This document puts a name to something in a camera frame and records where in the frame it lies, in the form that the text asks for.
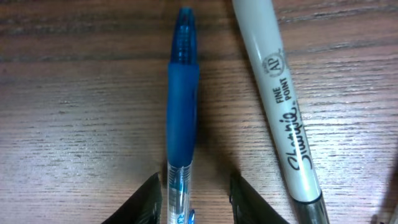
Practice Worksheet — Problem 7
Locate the grey Sharpie marker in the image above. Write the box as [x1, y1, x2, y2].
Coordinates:
[233, 0, 329, 223]

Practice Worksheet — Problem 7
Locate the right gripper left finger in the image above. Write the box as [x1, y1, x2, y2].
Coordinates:
[102, 172, 162, 224]

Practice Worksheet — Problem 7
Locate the black ballpoint pen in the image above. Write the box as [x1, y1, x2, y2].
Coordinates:
[386, 209, 398, 224]

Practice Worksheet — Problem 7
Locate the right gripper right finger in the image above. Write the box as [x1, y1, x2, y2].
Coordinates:
[229, 174, 289, 224]

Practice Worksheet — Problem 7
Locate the blue ballpoint pen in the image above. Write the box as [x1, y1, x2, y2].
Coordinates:
[166, 7, 200, 223]

